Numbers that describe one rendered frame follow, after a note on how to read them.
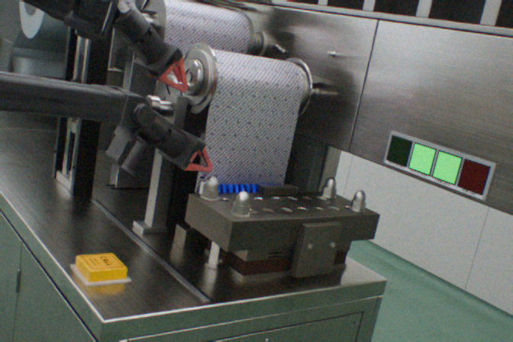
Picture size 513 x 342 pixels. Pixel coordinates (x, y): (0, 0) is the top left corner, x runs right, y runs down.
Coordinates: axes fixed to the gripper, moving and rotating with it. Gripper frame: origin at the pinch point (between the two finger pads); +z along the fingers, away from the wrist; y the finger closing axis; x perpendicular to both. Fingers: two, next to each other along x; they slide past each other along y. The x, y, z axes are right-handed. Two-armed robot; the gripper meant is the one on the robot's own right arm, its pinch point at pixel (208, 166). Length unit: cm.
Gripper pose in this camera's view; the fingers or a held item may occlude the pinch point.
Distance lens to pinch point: 125.5
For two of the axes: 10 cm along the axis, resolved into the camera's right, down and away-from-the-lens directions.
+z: 6.1, 4.6, 6.5
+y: 5.8, 3.1, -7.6
